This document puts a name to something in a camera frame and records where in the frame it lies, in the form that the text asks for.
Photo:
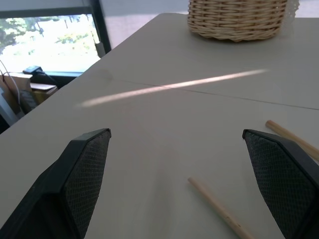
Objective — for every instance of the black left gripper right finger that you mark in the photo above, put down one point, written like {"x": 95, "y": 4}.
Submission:
{"x": 281, "y": 179}

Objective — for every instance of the light wooden chopstick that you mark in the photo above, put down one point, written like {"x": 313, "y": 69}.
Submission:
{"x": 219, "y": 209}
{"x": 294, "y": 139}

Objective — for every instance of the small black device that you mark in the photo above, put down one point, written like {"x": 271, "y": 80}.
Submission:
{"x": 32, "y": 69}

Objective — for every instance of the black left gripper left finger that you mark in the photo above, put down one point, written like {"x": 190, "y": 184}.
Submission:
{"x": 72, "y": 184}

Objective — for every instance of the white lace cloth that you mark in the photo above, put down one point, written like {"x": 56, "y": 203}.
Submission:
{"x": 292, "y": 8}

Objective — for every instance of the dark window frame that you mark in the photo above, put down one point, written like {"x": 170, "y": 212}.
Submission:
{"x": 101, "y": 27}

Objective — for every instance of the woven wicker basket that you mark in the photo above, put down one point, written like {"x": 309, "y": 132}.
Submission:
{"x": 236, "y": 20}

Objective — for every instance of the brown cardboard box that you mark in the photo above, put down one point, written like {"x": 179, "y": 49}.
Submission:
{"x": 30, "y": 92}

